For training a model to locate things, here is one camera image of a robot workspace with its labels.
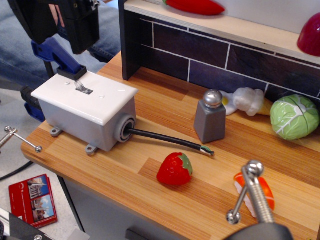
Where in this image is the metal clamp screw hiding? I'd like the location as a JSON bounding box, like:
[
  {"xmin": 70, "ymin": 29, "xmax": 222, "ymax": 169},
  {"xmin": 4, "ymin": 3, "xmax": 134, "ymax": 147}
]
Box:
[
  {"xmin": 226, "ymin": 160, "xmax": 275, "ymax": 225},
  {"xmin": 0, "ymin": 125, "xmax": 43, "ymax": 154}
]

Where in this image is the wooden shelf with tile backsplash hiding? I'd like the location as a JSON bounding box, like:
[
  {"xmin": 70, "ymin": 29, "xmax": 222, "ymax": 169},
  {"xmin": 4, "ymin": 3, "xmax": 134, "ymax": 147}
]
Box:
[{"xmin": 118, "ymin": 0, "xmax": 320, "ymax": 101}]

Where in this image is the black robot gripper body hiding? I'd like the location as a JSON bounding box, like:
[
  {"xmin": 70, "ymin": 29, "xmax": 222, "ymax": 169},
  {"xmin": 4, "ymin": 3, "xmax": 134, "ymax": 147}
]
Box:
[{"xmin": 44, "ymin": 0, "xmax": 100, "ymax": 20}]

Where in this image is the blue bar clamp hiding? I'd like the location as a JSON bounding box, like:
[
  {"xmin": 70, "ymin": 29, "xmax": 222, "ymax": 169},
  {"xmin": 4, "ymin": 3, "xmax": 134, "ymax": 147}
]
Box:
[{"xmin": 20, "ymin": 37, "xmax": 87, "ymax": 122}]

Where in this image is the red picture box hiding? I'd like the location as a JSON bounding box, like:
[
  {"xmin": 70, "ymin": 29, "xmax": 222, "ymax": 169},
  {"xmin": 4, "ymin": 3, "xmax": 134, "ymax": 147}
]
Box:
[{"xmin": 8, "ymin": 174, "xmax": 58, "ymax": 229}]

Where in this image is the metal clamp screw right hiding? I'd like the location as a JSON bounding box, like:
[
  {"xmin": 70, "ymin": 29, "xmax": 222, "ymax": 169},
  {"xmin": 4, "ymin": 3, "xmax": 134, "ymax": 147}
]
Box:
[{"xmin": 226, "ymin": 160, "xmax": 275, "ymax": 225}]

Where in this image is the red toy strawberry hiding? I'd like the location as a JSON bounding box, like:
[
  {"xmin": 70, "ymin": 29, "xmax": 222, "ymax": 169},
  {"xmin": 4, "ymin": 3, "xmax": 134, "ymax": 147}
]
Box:
[{"xmin": 156, "ymin": 152, "xmax": 193, "ymax": 186}]

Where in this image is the dark red toy vegetable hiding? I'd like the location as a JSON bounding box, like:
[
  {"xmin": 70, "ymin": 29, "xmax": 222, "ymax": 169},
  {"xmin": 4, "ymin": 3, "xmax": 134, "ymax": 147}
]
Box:
[{"xmin": 297, "ymin": 13, "xmax": 320, "ymax": 57}]

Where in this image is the white toy ice cream cone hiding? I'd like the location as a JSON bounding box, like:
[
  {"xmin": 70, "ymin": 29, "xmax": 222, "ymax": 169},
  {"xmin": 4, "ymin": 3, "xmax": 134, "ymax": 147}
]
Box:
[{"xmin": 233, "ymin": 87, "xmax": 273, "ymax": 117}]

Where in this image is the black cable with bare wires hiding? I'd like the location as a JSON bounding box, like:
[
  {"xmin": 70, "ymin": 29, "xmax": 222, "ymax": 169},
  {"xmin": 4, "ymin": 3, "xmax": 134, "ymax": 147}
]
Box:
[{"xmin": 124, "ymin": 128, "xmax": 216, "ymax": 158}]

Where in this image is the grey electrical switch box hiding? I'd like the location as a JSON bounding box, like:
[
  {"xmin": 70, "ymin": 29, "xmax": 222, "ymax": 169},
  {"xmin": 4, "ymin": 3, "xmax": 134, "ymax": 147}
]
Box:
[{"xmin": 31, "ymin": 71, "xmax": 138, "ymax": 155}]

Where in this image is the metal clamp screw left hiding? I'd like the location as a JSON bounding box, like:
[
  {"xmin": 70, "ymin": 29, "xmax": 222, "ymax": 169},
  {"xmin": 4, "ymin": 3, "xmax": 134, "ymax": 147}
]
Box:
[{"xmin": 0, "ymin": 125, "xmax": 43, "ymax": 154}]

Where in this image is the toy salmon sushi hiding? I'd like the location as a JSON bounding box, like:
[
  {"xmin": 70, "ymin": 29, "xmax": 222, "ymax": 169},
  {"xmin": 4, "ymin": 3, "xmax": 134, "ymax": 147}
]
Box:
[{"xmin": 233, "ymin": 172, "xmax": 275, "ymax": 218}]

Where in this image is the clear light switch toggle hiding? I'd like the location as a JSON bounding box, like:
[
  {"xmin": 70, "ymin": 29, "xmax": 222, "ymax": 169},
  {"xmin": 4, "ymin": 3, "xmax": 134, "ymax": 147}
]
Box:
[{"xmin": 74, "ymin": 80, "xmax": 88, "ymax": 94}]

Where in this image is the green toy cabbage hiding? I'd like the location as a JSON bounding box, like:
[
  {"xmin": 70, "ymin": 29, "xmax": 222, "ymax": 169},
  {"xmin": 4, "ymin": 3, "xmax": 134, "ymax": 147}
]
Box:
[{"xmin": 270, "ymin": 94, "xmax": 320, "ymax": 141}]

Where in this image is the grey salt shaker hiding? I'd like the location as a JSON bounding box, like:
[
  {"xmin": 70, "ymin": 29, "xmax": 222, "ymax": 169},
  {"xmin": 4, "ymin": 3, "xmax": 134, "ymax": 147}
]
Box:
[{"xmin": 194, "ymin": 89, "xmax": 226, "ymax": 144}]

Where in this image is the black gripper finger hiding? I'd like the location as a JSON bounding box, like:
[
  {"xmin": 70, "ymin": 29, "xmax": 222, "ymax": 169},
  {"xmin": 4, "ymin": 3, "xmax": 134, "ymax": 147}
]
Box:
[
  {"xmin": 8, "ymin": 0, "xmax": 58, "ymax": 44},
  {"xmin": 63, "ymin": 9, "xmax": 100, "ymax": 55}
]

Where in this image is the blue denim cloth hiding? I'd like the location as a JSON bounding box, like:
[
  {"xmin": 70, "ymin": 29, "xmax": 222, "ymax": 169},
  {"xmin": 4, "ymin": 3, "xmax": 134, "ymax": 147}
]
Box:
[{"xmin": 0, "ymin": 0, "xmax": 121, "ymax": 89}]

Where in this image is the red toy chili pepper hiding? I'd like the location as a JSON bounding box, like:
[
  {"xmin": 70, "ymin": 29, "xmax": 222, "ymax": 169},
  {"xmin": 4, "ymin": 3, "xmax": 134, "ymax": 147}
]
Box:
[{"xmin": 163, "ymin": 0, "xmax": 225, "ymax": 16}]

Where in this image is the toy fried egg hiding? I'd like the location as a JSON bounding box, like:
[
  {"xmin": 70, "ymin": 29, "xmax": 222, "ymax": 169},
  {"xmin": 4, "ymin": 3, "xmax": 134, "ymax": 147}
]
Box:
[{"xmin": 220, "ymin": 91, "xmax": 238, "ymax": 116}]

